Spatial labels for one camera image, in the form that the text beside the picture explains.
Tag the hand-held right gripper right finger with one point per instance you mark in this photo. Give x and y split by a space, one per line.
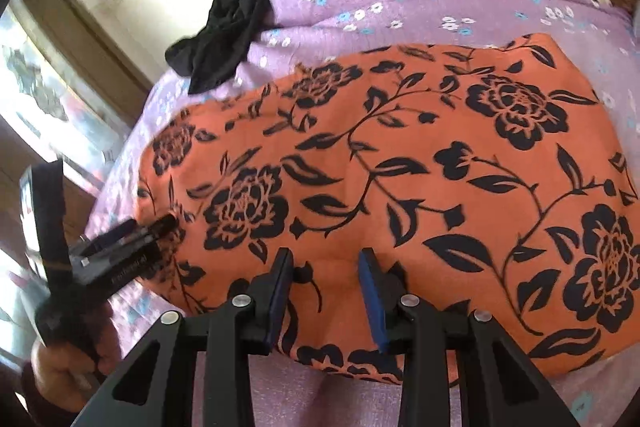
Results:
372 302

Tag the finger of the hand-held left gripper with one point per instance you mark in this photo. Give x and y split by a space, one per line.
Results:
160 224

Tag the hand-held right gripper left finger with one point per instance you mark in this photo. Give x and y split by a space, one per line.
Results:
280 287

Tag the orange black floral garment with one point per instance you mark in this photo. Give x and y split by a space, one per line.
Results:
400 157

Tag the person's left hand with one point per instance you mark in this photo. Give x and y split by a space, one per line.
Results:
65 372

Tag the stained glass wooden door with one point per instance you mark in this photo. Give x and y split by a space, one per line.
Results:
50 97

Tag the black crumpled cloth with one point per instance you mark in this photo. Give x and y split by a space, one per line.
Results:
225 37

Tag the purple floral bedsheet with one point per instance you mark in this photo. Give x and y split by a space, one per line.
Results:
400 2

